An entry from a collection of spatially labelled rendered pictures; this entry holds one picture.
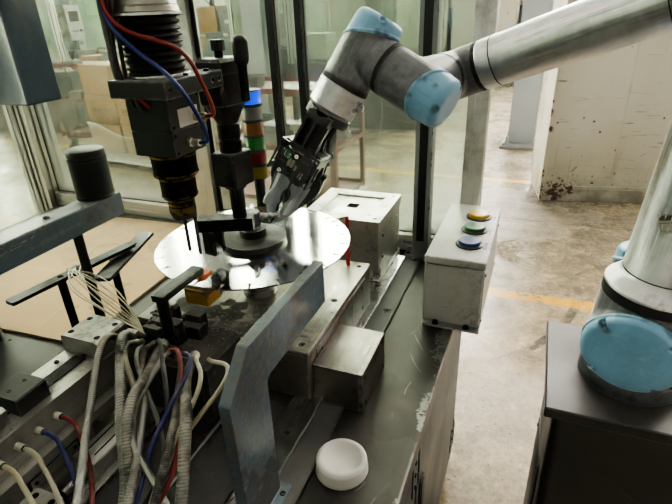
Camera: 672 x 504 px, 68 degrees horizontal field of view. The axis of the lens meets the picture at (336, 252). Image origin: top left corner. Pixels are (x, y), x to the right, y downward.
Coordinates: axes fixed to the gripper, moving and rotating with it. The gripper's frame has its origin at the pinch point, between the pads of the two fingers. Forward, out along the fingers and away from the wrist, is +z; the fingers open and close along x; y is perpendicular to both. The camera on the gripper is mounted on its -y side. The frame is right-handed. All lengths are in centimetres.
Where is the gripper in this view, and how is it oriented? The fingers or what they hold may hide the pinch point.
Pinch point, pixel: (276, 215)
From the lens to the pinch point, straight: 87.3
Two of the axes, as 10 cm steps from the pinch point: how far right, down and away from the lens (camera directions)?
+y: -2.4, 2.6, -9.3
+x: 8.4, 5.5, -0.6
